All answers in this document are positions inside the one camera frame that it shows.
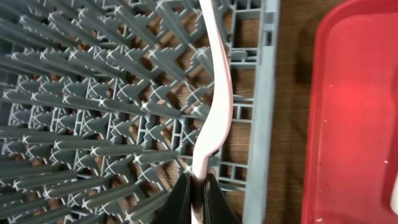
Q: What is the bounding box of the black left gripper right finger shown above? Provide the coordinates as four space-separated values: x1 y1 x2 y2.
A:
203 173 241 224

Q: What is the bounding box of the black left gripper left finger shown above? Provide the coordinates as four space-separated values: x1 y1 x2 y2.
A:
150 173 192 224

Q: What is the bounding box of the grey dishwasher rack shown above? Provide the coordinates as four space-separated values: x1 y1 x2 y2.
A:
0 0 280 224

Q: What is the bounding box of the white plastic fork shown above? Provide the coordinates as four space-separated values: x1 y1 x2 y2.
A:
191 0 233 224

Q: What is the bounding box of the red plastic tray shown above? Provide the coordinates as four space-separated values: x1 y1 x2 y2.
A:
301 0 397 223

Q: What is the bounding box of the white plastic spoon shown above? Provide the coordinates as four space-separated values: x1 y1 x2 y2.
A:
390 178 398 215

